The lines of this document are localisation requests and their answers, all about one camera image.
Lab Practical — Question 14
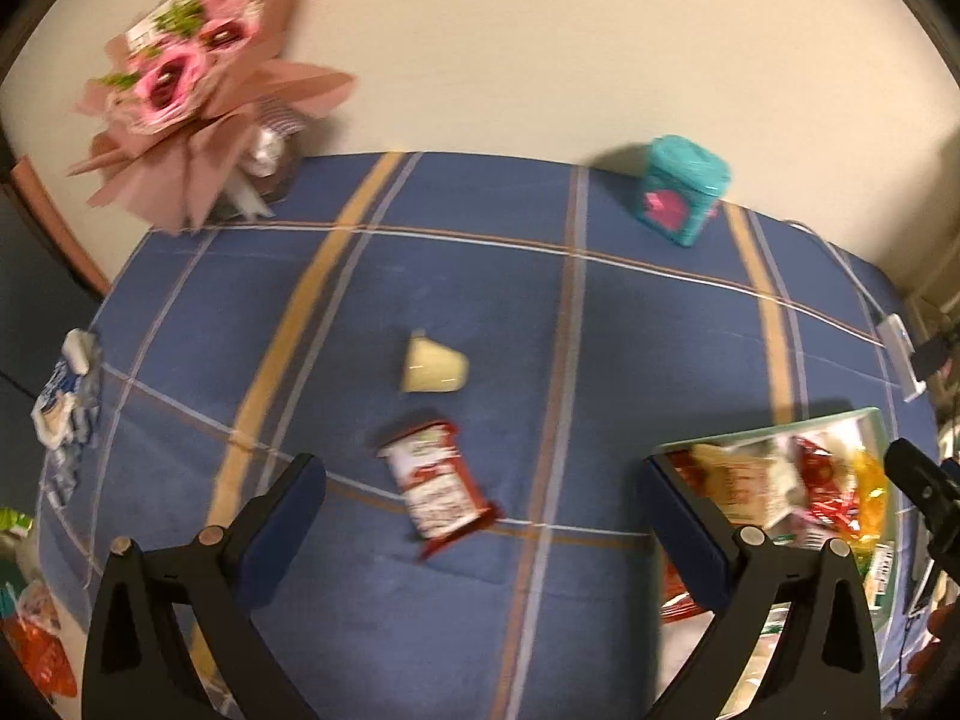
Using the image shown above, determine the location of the orange red wafer packet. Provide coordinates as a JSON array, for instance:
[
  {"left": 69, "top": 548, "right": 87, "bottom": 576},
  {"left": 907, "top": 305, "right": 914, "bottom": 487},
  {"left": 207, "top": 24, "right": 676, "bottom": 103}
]
[{"left": 661, "top": 447, "right": 706, "bottom": 624}]

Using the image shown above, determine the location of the red brown milk snack packet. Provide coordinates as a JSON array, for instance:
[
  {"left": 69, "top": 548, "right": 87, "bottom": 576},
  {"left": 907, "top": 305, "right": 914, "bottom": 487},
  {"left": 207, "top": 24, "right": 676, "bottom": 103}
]
[{"left": 377, "top": 419, "right": 503, "bottom": 561}]

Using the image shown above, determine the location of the pale yellow jelly cup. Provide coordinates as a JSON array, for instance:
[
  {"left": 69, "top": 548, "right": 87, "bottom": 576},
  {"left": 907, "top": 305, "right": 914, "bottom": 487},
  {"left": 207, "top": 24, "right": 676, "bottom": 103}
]
[{"left": 400, "top": 330, "right": 470, "bottom": 394}]

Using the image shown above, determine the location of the clear bag with pastry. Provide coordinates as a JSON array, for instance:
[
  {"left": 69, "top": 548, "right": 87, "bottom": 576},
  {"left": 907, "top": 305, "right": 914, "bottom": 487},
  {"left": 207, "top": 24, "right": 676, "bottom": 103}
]
[{"left": 721, "top": 603, "right": 791, "bottom": 718}]

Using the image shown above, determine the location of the yellow snack bag with barcode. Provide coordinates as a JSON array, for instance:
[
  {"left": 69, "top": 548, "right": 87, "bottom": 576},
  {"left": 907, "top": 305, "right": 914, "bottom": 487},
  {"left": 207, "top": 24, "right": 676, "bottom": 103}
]
[{"left": 850, "top": 449, "right": 887, "bottom": 544}]

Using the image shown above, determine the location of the white green corn snack bag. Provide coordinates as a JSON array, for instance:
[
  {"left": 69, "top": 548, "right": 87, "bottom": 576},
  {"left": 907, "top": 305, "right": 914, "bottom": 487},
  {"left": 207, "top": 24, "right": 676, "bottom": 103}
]
[{"left": 854, "top": 539, "right": 896, "bottom": 613}]

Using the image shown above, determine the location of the red white candy packet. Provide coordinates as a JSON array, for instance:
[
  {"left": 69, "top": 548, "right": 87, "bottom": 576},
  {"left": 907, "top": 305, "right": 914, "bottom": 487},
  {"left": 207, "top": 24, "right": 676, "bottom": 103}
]
[{"left": 793, "top": 436, "right": 856, "bottom": 536}]

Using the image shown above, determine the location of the yellow orange bread packet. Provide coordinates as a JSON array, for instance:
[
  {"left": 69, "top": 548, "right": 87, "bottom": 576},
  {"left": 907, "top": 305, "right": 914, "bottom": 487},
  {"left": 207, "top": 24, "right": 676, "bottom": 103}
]
[{"left": 690, "top": 444, "right": 805, "bottom": 528}]

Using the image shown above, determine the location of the person's right hand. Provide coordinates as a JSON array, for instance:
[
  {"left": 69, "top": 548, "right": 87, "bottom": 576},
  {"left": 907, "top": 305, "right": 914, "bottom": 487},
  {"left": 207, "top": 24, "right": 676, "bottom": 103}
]
[{"left": 907, "top": 601, "right": 957, "bottom": 694}]

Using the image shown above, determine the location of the teal rimmed white tray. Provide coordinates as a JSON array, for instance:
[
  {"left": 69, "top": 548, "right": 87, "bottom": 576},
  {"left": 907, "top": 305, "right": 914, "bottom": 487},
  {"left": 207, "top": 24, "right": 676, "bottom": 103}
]
[{"left": 638, "top": 411, "right": 895, "bottom": 718}]

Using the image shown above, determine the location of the black power adapter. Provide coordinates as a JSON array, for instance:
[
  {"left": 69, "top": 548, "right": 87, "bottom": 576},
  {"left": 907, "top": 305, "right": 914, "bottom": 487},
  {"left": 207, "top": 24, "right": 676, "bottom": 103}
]
[{"left": 911, "top": 333, "right": 958, "bottom": 380}]

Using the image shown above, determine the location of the crumpled blue white wrapper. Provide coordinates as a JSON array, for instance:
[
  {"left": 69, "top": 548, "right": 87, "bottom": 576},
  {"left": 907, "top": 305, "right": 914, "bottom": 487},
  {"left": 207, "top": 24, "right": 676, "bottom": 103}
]
[{"left": 31, "top": 328, "right": 103, "bottom": 509}]

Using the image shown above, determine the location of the teal toy house box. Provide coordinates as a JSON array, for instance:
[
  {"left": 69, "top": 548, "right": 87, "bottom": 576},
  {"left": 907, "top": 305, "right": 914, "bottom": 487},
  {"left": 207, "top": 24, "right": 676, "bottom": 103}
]
[{"left": 633, "top": 135, "right": 732, "bottom": 247}]

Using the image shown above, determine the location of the blue plaid tablecloth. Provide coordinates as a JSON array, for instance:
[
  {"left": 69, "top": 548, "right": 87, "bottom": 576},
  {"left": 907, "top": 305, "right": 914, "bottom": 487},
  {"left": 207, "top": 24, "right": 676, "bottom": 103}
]
[{"left": 37, "top": 153, "right": 937, "bottom": 718}]

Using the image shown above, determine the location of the pink paper flower bouquet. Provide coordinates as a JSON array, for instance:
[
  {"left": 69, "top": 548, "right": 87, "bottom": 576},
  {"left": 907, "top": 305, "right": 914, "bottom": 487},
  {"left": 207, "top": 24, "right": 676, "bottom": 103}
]
[{"left": 70, "top": 0, "right": 355, "bottom": 232}]

